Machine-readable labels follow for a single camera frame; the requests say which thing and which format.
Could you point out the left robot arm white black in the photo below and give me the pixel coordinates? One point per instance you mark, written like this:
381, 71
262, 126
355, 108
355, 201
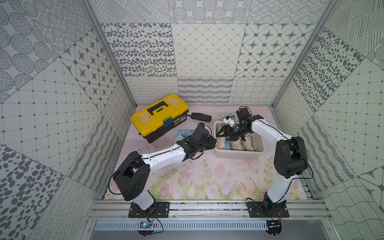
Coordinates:
132, 175

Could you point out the mint green umbrella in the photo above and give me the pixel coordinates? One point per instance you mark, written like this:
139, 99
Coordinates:
179, 138

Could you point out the white slotted cable duct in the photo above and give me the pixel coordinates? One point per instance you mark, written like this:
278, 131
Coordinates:
182, 225

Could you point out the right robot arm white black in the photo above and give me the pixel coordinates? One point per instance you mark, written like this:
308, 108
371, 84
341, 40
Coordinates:
290, 153

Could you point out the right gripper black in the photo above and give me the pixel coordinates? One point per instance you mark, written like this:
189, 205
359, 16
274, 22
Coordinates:
225, 128

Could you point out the yellow black toolbox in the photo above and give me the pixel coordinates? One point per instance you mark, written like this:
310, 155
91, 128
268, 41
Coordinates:
161, 117

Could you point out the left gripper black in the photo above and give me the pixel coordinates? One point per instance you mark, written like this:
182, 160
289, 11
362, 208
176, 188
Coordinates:
205, 137

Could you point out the beige umbrella black stripes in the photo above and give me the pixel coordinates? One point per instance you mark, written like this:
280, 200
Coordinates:
221, 141

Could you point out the white plastic storage box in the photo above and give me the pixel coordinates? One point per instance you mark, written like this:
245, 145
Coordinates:
243, 155

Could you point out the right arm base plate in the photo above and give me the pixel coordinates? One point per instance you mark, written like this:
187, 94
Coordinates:
262, 210

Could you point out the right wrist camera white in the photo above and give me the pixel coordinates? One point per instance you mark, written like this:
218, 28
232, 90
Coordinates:
229, 120

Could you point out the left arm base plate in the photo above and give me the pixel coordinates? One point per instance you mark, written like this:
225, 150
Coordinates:
157, 210

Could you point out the sky blue long umbrella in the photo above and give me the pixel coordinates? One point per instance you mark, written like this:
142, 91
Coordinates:
228, 145

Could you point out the periwinkle blue folded umbrella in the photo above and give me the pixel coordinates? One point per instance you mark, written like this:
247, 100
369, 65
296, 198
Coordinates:
185, 133

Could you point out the aluminium mounting rail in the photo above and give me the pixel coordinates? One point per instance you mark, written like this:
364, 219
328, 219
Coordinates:
208, 210

